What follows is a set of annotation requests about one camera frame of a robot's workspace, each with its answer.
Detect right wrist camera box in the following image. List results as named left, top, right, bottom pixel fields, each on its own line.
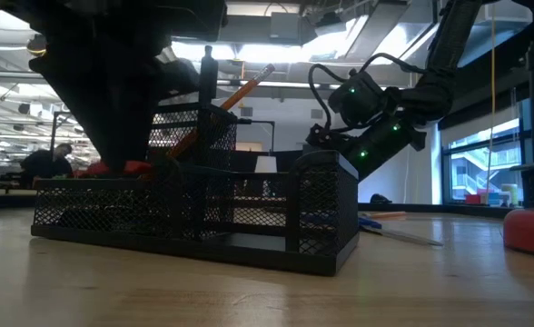
left=305, top=123, right=341, bottom=147

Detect long ceiling light bar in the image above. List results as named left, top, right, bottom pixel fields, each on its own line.
left=216, top=80, right=322, bottom=90

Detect yellow hanging rope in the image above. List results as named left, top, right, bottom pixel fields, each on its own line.
left=487, top=4, right=496, bottom=192

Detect person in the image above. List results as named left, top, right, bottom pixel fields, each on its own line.
left=20, top=143, right=75, bottom=188

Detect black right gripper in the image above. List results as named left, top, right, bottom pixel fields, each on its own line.
left=337, top=115, right=427, bottom=182

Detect black stand bracket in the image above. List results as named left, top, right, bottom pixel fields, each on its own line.
left=237, top=118, right=276, bottom=154

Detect short orange pencil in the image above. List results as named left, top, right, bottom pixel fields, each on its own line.
left=366, top=211, right=408, bottom=222

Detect black mesh desk organizer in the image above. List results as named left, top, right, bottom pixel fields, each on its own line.
left=30, top=102, right=360, bottom=277

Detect red eraser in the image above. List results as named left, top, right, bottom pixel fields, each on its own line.
left=78, top=159, right=153, bottom=179

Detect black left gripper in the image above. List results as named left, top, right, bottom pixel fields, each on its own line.
left=0, top=0, right=228, bottom=173

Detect orange pencil with eraser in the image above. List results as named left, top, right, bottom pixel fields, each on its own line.
left=166, top=63, right=276, bottom=160

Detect black ceiling device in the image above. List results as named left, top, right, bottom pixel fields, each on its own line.
left=25, top=35, right=49, bottom=58

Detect black table frame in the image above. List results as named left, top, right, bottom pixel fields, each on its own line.
left=360, top=203, right=513, bottom=219

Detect blue handled scissors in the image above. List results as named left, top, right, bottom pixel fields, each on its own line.
left=357, top=216, right=445, bottom=247

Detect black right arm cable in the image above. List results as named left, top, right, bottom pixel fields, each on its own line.
left=307, top=52, right=427, bottom=133

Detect red desk lamp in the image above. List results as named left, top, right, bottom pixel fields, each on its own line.
left=502, top=207, right=534, bottom=260

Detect pale green container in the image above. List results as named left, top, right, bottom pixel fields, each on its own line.
left=501, top=183, right=519, bottom=205

